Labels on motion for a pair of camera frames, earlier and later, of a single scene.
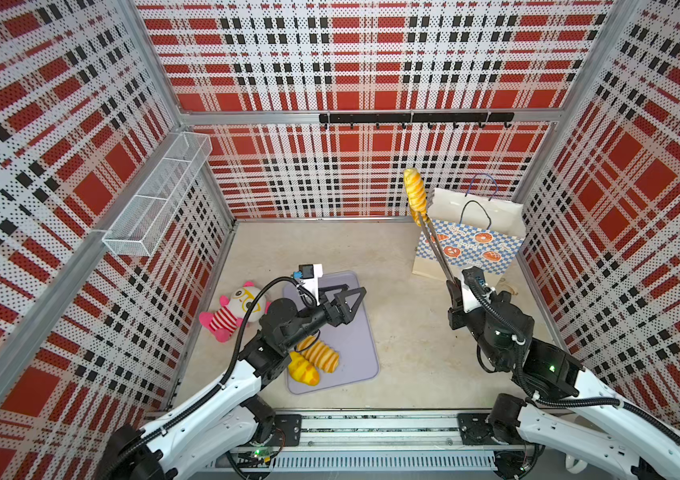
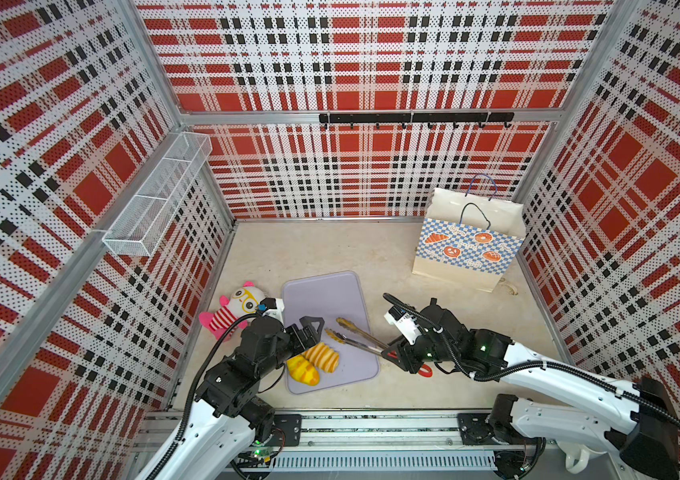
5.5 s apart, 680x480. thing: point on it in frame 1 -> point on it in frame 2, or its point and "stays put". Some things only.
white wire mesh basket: x=139 y=228 stays put
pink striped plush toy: x=233 y=310 stays put
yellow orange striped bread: x=300 y=369 stays put
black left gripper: x=343 y=315 -> x=302 y=344
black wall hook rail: x=480 y=118 stays put
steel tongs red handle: x=434 y=237 -> x=377 y=347
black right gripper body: x=476 y=319 -> x=422 y=352
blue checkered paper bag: x=471 y=231 stays put
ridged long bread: x=320 y=354 stays put
